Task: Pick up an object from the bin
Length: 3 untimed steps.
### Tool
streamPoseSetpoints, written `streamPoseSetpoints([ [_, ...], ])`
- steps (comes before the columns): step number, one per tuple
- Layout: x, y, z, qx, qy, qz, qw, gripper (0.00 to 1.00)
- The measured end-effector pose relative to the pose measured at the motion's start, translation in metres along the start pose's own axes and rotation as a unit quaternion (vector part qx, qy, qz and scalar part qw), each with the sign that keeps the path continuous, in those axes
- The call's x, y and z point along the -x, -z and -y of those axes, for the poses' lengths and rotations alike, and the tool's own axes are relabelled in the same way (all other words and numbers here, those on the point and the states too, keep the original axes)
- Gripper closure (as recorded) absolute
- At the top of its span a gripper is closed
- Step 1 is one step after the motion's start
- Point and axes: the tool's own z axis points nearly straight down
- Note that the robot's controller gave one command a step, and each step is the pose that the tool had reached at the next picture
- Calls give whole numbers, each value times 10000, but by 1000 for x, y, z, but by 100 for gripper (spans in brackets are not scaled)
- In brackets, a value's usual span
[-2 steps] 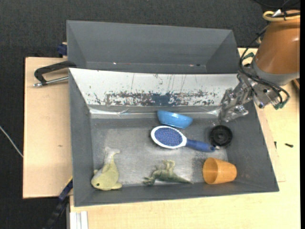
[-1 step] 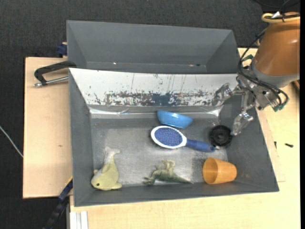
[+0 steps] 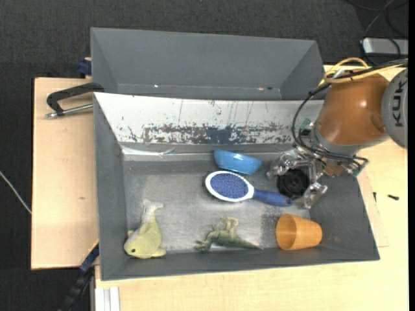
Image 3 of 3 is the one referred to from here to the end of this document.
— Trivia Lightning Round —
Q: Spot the pale wood flat board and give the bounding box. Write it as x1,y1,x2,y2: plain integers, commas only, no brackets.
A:
30,77,390,270

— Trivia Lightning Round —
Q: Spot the black round lid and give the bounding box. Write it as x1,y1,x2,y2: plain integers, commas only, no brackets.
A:
276,168,311,200

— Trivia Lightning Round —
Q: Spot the orange plastic cup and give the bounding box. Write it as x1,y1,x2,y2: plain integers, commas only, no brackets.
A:
275,213,324,251

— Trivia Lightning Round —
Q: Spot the yellow-green plush dolphin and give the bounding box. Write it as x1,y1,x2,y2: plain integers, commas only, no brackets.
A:
123,199,167,260

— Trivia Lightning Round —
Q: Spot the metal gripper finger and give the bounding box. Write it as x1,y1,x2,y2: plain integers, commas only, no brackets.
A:
265,152,298,179
302,181,329,211

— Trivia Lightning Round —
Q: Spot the grey metal bin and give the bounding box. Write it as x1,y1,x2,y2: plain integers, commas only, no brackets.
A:
89,27,381,281

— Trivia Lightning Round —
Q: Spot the green toy dinosaur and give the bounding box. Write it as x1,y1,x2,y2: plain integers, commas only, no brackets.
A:
194,216,264,253

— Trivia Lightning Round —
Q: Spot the blue bowl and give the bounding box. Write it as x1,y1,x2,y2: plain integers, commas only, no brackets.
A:
213,149,263,176

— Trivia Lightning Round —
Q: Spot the blue and white hairbrush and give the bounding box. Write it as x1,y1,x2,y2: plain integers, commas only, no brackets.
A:
204,170,294,208

